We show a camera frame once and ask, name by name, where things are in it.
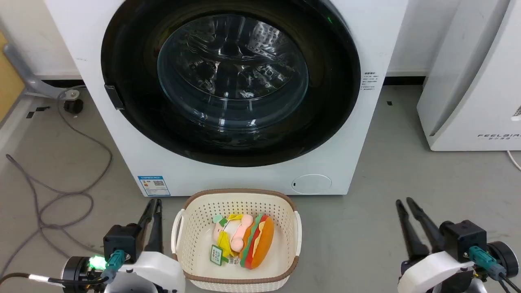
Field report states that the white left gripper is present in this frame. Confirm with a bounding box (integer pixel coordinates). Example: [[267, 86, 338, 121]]
[[103, 198, 186, 293]]

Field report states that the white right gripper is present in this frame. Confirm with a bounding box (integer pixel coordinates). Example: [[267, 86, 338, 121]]
[[395, 197, 477, 293]]

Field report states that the white front-load washing machine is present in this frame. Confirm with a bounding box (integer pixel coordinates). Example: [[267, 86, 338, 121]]
[[44, 0, 409, 197]]

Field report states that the round black glass washer door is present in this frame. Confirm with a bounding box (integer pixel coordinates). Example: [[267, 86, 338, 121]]
[[101, 0, 361, 168]]

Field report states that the blue energy label sticker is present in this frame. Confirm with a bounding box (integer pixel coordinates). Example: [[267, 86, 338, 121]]
[[138, 175, 171, 197]]

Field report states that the cream perforated laundry basket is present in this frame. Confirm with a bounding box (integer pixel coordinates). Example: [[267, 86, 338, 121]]
[[171, 188, 303, 293]]

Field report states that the green paper toy tag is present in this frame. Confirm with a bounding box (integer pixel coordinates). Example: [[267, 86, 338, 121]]
[[209, 244, 229, 266]]

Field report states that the pink and yellow doll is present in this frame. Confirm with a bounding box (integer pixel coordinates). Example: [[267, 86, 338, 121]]
[[212, 214, 254, 258]]

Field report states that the plush burger toy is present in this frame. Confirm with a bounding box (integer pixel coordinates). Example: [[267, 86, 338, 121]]
[[239, 214, 275, 270]]

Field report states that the oval white filter cover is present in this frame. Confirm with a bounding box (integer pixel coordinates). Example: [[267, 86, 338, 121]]
[[291, 174, 333, 195]]

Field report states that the white air purifier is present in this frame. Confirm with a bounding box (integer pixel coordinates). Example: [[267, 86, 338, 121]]
[[416, 0, 521, 152]]

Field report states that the black caster wheel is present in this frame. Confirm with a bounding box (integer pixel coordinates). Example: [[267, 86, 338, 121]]
[[63, 98, 84, 114]]

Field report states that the small white text label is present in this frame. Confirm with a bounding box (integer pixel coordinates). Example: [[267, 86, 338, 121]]
[[361, 72, 379, 91]]

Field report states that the black floor tape strip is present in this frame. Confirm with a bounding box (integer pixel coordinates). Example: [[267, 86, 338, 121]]
[[26, 106, 51, 119]]

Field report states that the grey metal stand leg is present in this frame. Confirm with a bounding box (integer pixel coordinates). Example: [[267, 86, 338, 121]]
[[3, 42, 81, 101]]

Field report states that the light wooden panel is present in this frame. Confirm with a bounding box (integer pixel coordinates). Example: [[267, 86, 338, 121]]
[[0, 30, 26, 123]]

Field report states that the black cable with teal plug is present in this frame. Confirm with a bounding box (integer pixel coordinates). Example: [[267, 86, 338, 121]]
[[468, 245, 521, 293], [0, 249, 126, 289]]

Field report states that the grey floor cable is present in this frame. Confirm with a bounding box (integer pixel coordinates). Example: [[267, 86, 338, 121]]
[[0, 87, 114, 278]]

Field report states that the thin white cable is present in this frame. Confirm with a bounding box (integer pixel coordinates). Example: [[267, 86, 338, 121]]
[[506, 150, 521, 172]]

